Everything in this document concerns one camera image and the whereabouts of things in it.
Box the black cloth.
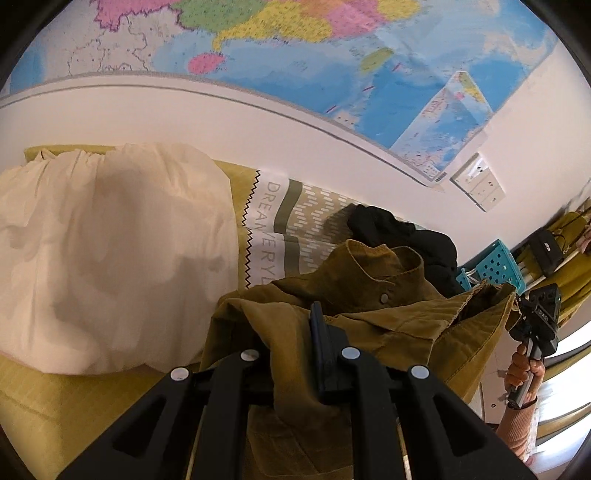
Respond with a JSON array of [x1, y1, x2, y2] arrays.
[[346, 205, 465, 298]]

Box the white wall socket panel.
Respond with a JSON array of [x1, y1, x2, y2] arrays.
[[450, 152, 506, 212]]

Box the colourful wall map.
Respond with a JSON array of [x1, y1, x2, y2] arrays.
[[0, 0, 561, 188]]

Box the cream white garment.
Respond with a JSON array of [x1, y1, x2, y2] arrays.
[[0, 142, 241, 376]]

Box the blue perforated basket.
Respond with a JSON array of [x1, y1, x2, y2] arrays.
[[455, 239, 527, 296]]

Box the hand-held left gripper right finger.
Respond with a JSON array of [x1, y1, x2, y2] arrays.
[[309, 301, 539, 480]]

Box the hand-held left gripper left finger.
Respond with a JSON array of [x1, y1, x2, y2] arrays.
[[55, 349, 278, 480]]

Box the yellow-green printed bedsheet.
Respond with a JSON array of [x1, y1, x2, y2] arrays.
[[0, 145, 430, 480]]

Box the black bag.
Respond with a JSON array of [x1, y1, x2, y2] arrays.
[[527, 228, 566, 278]]

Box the olive button-up jacket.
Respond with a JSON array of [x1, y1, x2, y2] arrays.
[[201, 239, 522, 480]]

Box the hanging yellow garments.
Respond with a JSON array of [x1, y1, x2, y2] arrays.
[[545, 198, 591, 315]]

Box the person's right forearm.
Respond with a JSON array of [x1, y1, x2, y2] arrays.
[[496, 397, 541, 469]]

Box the person's right hand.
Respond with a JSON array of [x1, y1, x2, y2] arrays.
[[503, 344, 546, 407]]

